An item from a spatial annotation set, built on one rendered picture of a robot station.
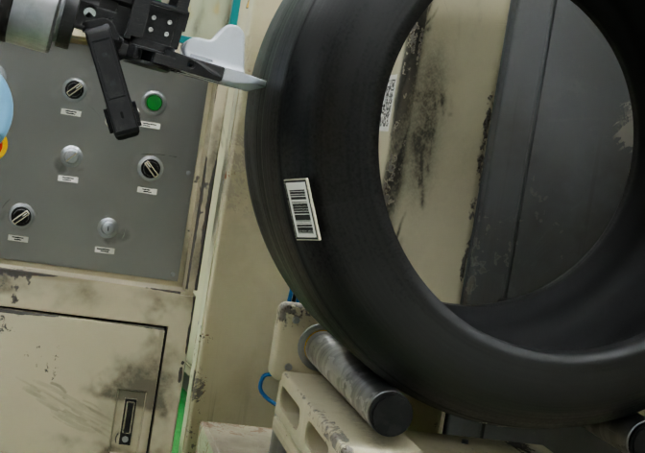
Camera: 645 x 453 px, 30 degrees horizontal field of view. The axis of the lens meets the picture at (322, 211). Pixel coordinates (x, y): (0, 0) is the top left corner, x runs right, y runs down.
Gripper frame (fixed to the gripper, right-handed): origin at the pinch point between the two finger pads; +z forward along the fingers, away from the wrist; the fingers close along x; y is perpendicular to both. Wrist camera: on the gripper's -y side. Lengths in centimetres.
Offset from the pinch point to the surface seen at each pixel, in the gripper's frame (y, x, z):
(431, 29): 14.9, 26.9, 23.8
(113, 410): -49, 58, 1
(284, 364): -30.9, 24.3, 16.4
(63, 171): -17, 64, -16
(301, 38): 5.3, -8.5, 2.2
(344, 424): -31.4, -1.2, 18.6
